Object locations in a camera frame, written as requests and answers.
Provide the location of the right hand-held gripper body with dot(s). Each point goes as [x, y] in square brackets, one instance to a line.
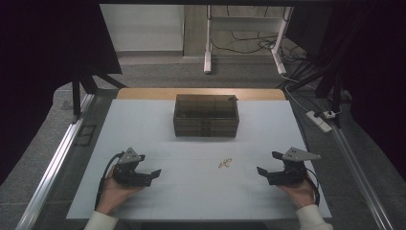
[297, 155]

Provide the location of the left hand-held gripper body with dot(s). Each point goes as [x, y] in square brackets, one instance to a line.
[128, 156]

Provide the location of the brown translucent drawer box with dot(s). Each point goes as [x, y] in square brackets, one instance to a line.
[206, 119]

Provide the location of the person's right hand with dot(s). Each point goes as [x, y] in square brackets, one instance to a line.
[300, 193]

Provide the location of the person's left hand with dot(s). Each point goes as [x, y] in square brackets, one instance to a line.
[113, 195]

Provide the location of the white power strip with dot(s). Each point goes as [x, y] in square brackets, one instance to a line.
[318, 122]

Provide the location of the white table mat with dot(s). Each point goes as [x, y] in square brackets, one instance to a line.
[198, 191]

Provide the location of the white plug adapter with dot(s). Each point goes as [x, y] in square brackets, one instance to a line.
[329, 114]

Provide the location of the black stand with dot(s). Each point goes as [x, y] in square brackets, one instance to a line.
[76, 96]
[335, 92]

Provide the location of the black curtain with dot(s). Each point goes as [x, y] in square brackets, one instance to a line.
[376, 64]
[38, 64]

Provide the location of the white cabinet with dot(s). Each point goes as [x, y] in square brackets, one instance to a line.
[143, 28]

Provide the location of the aluminium rail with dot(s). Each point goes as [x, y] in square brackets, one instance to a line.
[51, 175]
[360, 179]

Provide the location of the white desk frame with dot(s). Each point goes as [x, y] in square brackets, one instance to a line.
[208, 48]

